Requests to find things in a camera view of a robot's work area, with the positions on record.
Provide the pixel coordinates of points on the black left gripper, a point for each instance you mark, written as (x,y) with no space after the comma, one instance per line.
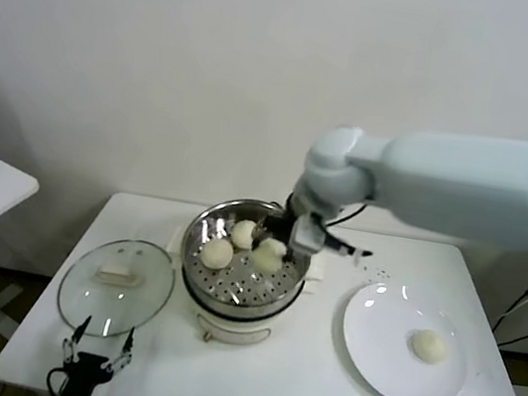
(82,367)

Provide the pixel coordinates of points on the white electric cooker base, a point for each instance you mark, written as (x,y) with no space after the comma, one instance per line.
(233,331)

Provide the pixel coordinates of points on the brown crumb specks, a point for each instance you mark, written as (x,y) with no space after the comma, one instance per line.
(385,273)

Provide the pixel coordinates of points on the white steamed baozi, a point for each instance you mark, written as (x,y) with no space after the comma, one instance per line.
(429,346)
(217,254)
(241,233)
(269,256)

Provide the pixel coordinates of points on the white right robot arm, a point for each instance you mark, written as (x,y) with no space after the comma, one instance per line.
(446,187)

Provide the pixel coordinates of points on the perforated steel steamer basket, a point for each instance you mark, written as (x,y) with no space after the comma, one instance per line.
(220,221)

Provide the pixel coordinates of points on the white round plate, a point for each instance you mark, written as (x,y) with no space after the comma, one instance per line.
(384,327)

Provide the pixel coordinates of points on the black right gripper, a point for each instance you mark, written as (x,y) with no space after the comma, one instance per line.
(281,228)

